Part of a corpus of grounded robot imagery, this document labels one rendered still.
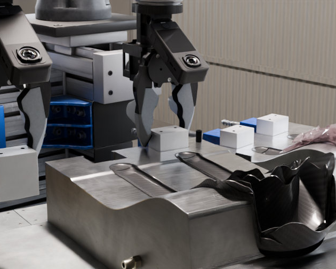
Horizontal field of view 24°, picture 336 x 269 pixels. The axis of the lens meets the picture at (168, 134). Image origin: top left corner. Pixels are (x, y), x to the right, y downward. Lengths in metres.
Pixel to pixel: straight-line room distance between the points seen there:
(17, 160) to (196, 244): 0.24
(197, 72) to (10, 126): 0.49
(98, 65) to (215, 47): 3.16
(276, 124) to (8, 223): 0.51
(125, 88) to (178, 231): 0.65
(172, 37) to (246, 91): 3.29
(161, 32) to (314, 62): 2.94
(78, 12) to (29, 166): 0.63
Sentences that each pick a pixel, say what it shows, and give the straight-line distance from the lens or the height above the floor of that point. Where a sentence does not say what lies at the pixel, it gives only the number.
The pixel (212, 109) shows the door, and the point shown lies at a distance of 4.63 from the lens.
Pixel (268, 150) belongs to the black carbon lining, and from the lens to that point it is 1.31.
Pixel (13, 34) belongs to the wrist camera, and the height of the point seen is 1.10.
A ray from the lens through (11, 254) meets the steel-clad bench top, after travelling 1.04.
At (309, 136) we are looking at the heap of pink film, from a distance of 1.22.
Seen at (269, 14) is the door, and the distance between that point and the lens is 4.22.
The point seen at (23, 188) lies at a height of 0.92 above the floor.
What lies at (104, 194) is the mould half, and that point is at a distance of 1.00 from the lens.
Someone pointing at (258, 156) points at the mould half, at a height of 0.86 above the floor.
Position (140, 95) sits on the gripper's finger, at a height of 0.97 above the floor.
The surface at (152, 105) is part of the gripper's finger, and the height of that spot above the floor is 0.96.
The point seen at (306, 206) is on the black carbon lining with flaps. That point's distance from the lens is 0.94.
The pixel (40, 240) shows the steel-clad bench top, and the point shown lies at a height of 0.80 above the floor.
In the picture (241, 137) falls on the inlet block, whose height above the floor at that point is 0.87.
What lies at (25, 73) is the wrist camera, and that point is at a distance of 0.83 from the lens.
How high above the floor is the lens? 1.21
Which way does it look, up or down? 15 degrees down
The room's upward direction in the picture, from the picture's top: straight up
